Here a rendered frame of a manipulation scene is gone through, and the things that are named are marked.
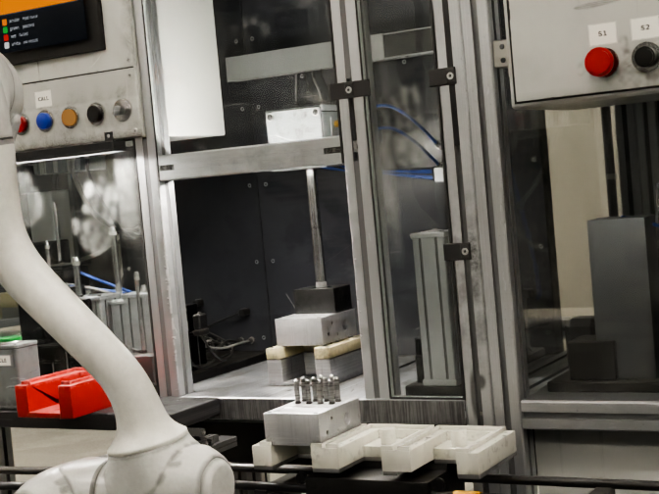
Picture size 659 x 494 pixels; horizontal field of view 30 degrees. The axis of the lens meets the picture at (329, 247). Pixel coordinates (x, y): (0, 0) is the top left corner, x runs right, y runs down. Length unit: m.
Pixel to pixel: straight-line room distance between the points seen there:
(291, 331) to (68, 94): 0.59
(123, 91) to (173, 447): 0.86
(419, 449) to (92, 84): 0.91
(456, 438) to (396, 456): 0.10
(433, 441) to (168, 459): 0.46
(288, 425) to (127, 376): 0.38
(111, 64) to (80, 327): 0.78
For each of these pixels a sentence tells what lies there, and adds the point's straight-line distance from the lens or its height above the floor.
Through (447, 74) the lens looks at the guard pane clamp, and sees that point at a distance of 1.88.
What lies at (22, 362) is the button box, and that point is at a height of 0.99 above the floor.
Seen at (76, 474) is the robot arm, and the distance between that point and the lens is 1.60.
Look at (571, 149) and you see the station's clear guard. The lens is 1.84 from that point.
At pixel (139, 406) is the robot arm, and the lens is 1.52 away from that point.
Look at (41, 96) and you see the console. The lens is 2.32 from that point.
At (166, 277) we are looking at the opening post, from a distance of 2.17.
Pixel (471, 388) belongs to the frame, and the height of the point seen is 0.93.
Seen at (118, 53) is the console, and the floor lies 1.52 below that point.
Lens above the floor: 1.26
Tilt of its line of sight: 3 degrees down
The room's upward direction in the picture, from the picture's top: 5 degrees counter-clockwise
